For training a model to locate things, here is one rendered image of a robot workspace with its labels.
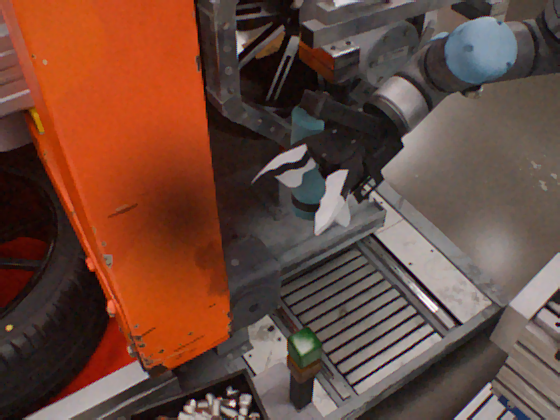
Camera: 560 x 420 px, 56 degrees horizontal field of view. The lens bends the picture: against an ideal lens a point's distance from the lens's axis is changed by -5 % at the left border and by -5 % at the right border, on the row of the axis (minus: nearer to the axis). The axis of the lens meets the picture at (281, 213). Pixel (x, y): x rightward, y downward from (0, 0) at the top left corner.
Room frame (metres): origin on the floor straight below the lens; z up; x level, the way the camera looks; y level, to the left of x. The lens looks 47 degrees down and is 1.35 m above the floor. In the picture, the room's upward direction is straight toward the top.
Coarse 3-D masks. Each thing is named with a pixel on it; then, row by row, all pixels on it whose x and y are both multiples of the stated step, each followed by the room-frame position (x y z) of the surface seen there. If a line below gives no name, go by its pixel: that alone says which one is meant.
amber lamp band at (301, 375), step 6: (288, 354) 0.40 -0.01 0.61; (288, 360) 0.40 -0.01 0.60; (318, 360) 0.39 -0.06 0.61; (288, 366) 0.40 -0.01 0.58; (294, 366) 0.39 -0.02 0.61; (306, 366) 0.38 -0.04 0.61; (312, 366) 0.38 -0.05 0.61; (318, 366) 0.39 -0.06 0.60; (294, 372) 0.38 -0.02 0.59; (300, 372) 0.38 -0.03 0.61; (306, 372) 0.38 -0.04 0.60; (312, 372) 0.38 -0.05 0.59; (318, 372) 0.39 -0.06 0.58; (300, 378) 0.37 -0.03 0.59; (306, 378) 0.38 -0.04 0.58
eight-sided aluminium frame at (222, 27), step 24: (216, 0) 0.83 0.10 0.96; (216, 24) 0.82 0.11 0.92; (432, 24) 1.11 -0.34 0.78; (216, 48) 0.82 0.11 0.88; (216, 72) 0.83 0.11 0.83; (216, 96) 0.84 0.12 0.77; (240, 96) 0.90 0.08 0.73; (360, 96) 1.05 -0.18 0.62; (240, 120) 0.84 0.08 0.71; (264, 120) 0.87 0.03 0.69; (288, 120) 0.96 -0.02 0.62; (288, 144) 0.90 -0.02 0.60
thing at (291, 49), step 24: (240, 0) 0.99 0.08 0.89; (264, 0) 1.00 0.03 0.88; (288, 24) 1.08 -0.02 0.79; (288, 48) 1.03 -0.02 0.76; (240, 72) 1.14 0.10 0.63; (264, 72) 1.16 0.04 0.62; (288, 72) 1.16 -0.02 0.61; (312, 72) 1.08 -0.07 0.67; (264, 96) 1.00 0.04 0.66; (288, 96) 1.06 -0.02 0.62
